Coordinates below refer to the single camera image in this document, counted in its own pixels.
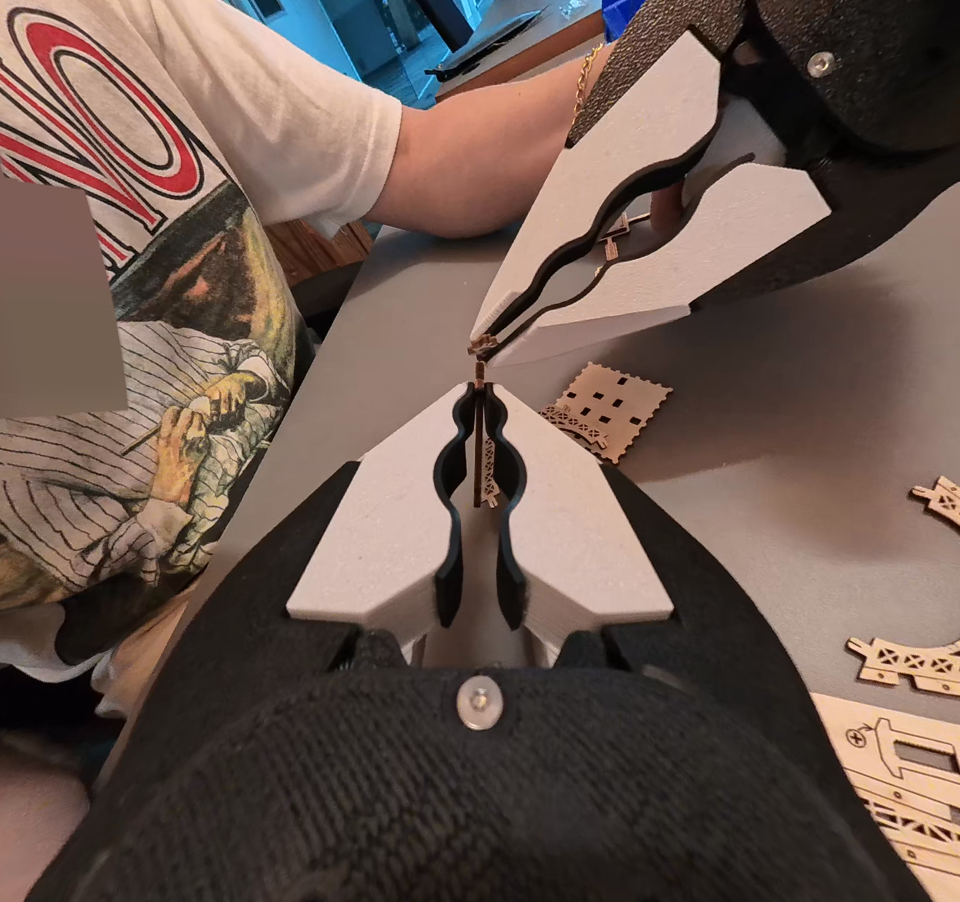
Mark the square toothed wooden plate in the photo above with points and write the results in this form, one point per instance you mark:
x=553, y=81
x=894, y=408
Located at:
x=649, y=403

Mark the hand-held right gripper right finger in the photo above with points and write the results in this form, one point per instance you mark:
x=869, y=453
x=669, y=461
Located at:
x=592, y=542

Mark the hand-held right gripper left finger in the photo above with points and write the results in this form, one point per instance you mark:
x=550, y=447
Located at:
x=367, y=542

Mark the person in printed t-shirt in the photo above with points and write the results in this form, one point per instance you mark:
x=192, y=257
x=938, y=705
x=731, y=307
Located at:
x=225, y=91

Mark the crumpled clear wrapper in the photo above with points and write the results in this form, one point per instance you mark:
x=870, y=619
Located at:
x=575, y=7

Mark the wooden square frame piece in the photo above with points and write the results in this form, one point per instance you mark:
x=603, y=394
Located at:
x=609, y=250

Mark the dark flat board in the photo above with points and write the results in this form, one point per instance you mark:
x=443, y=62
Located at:
x=487, y=43

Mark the large wooden parts sheet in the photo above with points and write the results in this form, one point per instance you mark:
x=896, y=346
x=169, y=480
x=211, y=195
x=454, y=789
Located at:
x=874, y=759

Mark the grey desk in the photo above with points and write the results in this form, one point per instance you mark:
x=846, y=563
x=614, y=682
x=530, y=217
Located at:
x=787, y=392

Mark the person's leg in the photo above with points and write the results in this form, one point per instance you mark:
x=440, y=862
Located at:
x=37, y=827

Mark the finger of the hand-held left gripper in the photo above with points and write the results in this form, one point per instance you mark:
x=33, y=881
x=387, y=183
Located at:
x=637, y=114
x=712, y=249

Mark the person's left hand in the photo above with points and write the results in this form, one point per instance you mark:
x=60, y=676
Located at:
x=667, y=208

